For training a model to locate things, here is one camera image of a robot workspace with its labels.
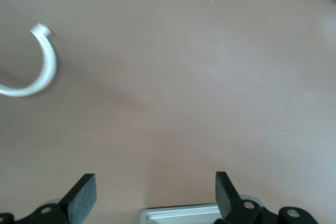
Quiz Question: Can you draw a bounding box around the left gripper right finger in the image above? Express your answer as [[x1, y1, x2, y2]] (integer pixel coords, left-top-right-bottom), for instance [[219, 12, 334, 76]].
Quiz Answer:
[[215, 171, 320, 224]]

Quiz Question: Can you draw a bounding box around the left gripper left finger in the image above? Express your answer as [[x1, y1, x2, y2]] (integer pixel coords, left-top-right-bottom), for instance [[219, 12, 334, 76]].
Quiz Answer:
[[0, 173, 98, 224]]

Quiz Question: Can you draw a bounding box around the white C-shaped plastic ring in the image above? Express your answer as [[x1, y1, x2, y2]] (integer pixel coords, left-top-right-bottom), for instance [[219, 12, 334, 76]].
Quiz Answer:
[[0, 23, 58, 98]]

